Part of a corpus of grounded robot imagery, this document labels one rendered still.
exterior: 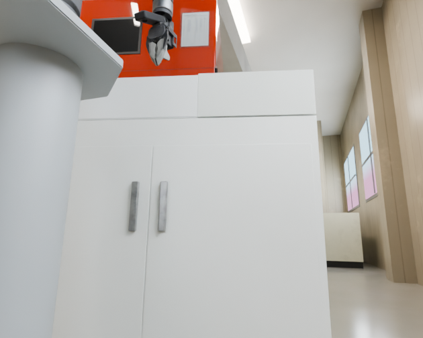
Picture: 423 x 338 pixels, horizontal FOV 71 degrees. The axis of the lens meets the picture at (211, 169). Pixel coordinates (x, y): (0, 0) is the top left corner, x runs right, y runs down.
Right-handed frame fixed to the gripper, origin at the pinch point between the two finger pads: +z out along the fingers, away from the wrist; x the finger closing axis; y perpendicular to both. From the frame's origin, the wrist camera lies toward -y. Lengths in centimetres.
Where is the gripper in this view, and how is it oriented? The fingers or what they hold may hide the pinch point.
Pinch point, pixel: (156, 60)
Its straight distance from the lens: 110.5
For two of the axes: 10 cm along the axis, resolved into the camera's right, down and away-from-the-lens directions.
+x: -9.1, 0.8, 4.2
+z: -0.1, 9.8, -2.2
